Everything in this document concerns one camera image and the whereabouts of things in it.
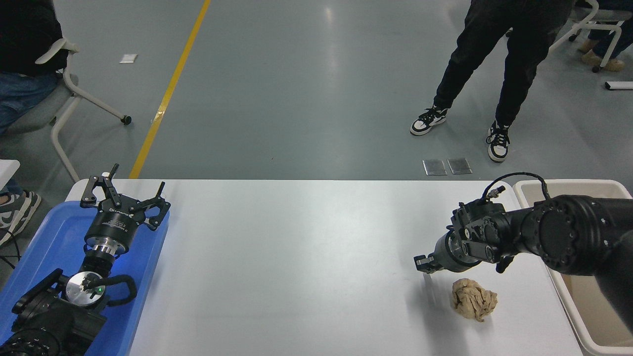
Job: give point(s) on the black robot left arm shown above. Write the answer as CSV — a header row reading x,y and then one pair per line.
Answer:
x,y
49,321

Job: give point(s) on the white bar on floor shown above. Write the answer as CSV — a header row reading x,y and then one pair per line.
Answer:
x,y
619,85

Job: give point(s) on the white frame chair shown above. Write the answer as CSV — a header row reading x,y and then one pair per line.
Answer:
x,y
610,24

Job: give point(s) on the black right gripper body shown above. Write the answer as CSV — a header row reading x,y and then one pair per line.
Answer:
x,y
445,257

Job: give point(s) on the white side table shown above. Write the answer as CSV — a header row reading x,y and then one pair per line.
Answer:
x,y
7,170

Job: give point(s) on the metal floor plate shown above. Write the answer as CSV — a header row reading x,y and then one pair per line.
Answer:
x,y
460,166
434,167

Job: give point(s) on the person's grey sneaker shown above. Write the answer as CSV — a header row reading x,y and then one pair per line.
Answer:
x,y
17,212

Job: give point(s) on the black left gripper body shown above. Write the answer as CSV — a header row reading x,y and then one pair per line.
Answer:
x,y
114,225

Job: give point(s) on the standing person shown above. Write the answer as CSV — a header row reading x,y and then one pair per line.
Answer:
x,y
514,49

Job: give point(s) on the blue plastic tray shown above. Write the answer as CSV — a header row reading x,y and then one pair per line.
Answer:
x,y
54,237

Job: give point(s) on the white grey wheeled chair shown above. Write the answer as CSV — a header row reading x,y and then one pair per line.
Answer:
x,y
67,89

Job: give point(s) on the person with tan shoes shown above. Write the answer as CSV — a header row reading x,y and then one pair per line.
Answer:
x,y
606,54

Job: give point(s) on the seated person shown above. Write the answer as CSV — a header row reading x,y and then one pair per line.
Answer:
x,y
24,44

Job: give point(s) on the large pale bin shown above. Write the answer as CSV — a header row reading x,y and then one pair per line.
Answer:
x,y
593,326

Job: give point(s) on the tan paper ball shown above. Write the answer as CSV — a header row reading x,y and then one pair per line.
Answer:
x,y
474,299

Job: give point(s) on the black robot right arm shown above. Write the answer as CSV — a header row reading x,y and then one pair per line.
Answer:
x,y
568,237

